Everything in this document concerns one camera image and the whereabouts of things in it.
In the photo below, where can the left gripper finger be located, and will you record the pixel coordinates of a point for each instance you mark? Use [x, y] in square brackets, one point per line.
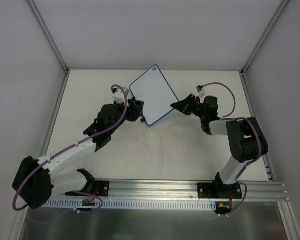
[133, 113]
[131, 102]

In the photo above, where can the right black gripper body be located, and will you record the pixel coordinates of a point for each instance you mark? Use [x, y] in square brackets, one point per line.
[191, 105]

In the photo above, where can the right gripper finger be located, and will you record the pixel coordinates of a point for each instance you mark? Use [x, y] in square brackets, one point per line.
[191, 109]
[180, 105]

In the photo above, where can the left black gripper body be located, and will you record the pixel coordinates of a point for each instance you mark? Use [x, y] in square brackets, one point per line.
[136, 108]

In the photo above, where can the blue framed whiteboard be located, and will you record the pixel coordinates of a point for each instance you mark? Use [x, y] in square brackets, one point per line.
[153, 88]

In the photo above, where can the black whiteboard eraser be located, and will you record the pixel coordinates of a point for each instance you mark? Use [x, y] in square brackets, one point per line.
[139, 103]

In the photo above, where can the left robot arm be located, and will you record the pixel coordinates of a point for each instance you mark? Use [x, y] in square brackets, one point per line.
[37, 180]

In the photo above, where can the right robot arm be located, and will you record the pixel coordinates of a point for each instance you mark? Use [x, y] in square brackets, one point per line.
[246, 140]

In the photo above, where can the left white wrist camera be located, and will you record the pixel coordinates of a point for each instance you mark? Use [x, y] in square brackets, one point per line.
[120, 94]

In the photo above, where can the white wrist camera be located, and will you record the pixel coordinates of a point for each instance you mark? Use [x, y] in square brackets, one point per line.
[200, 91]
[120, 94]

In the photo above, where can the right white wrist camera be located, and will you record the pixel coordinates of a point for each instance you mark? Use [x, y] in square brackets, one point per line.
[200, 91]

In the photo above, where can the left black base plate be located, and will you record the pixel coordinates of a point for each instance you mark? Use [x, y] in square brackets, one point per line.
[101, 188]

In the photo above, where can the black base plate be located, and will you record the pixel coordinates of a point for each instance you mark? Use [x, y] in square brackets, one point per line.
[210, 191]
[101, 188]

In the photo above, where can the aluminium mounting rail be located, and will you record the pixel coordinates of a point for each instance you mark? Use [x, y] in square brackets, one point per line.
[183, 190]

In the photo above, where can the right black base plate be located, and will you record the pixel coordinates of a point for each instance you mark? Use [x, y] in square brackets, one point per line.
[210, 191]

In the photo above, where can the white slotted cable duct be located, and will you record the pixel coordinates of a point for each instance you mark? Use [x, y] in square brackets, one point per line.
[129, 204]

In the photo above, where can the left aluminium frame post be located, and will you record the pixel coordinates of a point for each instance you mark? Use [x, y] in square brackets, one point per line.
[47, 34]

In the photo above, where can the aluminium frame post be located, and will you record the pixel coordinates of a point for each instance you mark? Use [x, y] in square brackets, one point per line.
[47, 34]
[265, 34]

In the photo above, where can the right aluminium frame post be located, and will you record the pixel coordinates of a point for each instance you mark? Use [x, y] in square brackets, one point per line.
[265, 34]

